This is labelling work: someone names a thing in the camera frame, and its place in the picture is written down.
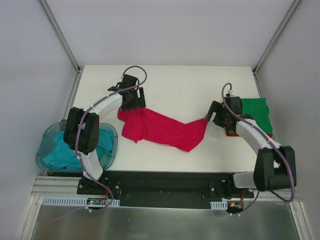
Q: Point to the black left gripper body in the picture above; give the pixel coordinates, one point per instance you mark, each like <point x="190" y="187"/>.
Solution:
<point x="135" y="104"/>

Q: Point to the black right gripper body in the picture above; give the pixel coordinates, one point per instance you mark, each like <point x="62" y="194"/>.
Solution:
<point x="214" y="113"/>

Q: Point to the magenta t shirt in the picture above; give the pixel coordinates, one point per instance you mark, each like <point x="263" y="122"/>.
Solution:
<point x="145" y="124"/>

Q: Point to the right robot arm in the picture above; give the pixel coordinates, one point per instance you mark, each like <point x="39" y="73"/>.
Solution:
<point x="275" y="165"/>

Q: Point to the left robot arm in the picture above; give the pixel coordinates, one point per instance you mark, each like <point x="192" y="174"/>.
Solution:
<point x="81" y="132"/>

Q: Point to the folded green t shirt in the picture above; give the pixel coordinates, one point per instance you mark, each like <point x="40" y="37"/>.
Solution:
<point x="259" y="110"/>

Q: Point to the grey cloth in basket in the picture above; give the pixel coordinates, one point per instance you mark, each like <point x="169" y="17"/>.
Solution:
<point x="62" y="124"/>

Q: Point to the teal t shirt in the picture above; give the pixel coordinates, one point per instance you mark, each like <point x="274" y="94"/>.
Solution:
<point x="63" y="159"/>

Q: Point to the translucent blue plastic basket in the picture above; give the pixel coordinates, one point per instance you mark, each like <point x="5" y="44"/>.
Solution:
<point x="47" y="144"/>

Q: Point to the right aluminium frame post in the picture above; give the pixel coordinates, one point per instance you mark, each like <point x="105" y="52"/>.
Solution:
<point x="277" y="34"/>

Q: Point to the aluminium frame post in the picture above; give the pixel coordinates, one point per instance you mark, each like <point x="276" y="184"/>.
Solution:
<point x="277" y="34"/>
<point x="59" y="34"/>

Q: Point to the left aluminium frame post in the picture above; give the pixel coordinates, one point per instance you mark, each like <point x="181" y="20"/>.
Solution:
<point x="59" y="34"/>

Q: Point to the right white cable duct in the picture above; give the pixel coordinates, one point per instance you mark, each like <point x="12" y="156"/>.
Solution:
<point x="219" y="205"/>

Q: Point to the white cable duct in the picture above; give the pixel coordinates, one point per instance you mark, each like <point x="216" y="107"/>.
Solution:
<point x="69" y="201"/>
<point x="219" y="205"/>

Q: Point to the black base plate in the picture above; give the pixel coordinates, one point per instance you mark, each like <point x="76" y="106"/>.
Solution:
<point x="181" y="190"/>

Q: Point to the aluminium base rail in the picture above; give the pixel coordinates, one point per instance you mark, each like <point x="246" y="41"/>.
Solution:
<point x="67" y="187"/>

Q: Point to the left white cable duct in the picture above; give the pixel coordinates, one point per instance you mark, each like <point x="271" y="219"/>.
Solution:
<point x="69" y="201"/>

